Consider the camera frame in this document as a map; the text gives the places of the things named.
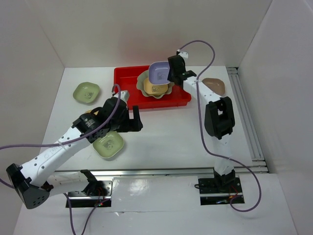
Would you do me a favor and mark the green panda plate back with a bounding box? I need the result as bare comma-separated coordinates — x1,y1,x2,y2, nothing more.
72,82,100,104

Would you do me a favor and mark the purple cable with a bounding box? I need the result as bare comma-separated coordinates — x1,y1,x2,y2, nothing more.
0,84,122,235
179,40,263,213

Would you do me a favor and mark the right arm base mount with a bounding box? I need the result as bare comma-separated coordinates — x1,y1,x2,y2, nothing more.
194,177,245,206

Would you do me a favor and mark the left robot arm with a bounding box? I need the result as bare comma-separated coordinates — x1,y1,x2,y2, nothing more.
6,97,143,209

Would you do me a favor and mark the green panda plate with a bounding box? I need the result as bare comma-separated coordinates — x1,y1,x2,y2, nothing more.
92,131,125,159
72,82,100,104

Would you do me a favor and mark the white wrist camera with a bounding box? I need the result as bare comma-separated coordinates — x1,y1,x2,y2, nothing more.
176,49,189,59
113,91,130,103

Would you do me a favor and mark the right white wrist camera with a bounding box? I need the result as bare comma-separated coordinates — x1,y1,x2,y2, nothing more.
176,49,189,59

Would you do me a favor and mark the green panda plate front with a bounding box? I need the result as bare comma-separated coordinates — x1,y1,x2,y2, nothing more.
92,131,125,159

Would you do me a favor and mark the pink-brown panda plate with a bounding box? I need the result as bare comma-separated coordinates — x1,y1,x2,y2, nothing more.
202,78,225,96

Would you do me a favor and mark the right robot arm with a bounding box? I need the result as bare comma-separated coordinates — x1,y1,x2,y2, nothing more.
168,55,235,192

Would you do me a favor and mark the purple panda plate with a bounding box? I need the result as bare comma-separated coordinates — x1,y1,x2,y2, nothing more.
148,61,170,85

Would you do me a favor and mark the large green scalloped bowl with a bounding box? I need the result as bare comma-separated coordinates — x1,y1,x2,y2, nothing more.
136,70,174,99

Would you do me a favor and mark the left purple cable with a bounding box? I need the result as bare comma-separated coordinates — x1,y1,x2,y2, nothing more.
0,84,122,235

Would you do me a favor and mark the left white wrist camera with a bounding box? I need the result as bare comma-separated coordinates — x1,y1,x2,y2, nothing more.
113,91,130,103

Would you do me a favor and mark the yellow panda plate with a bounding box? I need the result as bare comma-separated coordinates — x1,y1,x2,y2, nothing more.
84,108,100,116
143,77,168,96

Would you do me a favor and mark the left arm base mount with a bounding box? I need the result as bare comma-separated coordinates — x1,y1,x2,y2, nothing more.
67,177,113,208

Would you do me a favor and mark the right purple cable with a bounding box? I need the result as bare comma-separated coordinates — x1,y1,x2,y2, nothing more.
179,40,263,213

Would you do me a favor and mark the aluminium rail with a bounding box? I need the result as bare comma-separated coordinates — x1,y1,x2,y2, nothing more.
56,165,269,177

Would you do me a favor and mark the red plastic bin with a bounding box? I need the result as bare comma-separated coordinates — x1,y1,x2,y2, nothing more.
114,65,191,109

